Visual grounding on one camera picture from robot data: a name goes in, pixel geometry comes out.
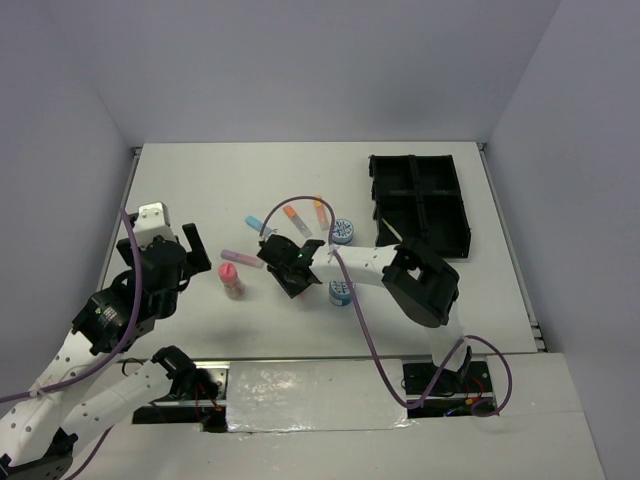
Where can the black four-compartment organizer tray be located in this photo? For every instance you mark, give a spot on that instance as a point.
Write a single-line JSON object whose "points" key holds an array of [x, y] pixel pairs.
{"points": [[421, 197]]}

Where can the orange cap highlighter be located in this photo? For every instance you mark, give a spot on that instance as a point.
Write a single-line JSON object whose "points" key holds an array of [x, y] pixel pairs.
{"points": [[297, 221]]}

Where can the lower blue paint jar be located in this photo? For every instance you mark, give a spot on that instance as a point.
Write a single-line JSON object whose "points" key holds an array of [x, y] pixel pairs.
{"points": [[341, 293]]}

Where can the yellow cap highlighter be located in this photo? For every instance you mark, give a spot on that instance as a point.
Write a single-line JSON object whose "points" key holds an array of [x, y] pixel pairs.
{"points": [[321, 214]]}

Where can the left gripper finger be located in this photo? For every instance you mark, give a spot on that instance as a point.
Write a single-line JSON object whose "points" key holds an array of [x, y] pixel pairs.
{"points": [[192, 235], [197, 261]]}

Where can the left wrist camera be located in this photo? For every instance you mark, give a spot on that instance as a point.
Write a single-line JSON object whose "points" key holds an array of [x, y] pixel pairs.
{"points": [[153, 221]]}

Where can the yellow thin pen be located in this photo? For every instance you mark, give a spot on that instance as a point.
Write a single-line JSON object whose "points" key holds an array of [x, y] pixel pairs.
{"points": [[393, 231]]}

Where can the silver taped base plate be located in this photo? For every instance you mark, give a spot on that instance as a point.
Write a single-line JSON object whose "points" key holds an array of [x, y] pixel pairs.
{"points": [[310, 396]]}

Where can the blue paint jar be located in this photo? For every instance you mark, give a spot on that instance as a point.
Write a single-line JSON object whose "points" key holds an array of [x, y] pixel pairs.
{"points": [[341, 293], [343, 232]]}

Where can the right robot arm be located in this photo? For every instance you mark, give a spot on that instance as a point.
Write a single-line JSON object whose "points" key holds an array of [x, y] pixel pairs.
{"points": [[422, 284]]}

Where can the blue cap highlighter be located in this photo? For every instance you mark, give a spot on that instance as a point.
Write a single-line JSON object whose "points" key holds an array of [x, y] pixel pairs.
{"points": [[257, 225]]}

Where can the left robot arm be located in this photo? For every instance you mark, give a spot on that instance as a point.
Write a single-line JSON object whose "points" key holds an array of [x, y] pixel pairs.
{"points": [[55, 419]]}

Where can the upper blue paint jar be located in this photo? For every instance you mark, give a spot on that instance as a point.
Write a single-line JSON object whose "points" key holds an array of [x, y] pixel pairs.
{"points": [[343, 232]]}

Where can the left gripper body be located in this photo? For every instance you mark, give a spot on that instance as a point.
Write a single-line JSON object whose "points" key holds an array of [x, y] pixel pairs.
{"points": [[126, 248]]}

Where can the purple cap highlighter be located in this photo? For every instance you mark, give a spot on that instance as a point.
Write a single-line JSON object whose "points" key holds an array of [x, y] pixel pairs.
{"points": [[244, 259]]}

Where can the pink lid small bottle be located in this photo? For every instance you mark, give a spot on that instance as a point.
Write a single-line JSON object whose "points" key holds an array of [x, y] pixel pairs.
{"points": [[228, 275]]}

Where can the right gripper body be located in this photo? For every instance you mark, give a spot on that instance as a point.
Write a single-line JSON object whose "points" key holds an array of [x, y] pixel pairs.
{"points": [[292, 286]]}

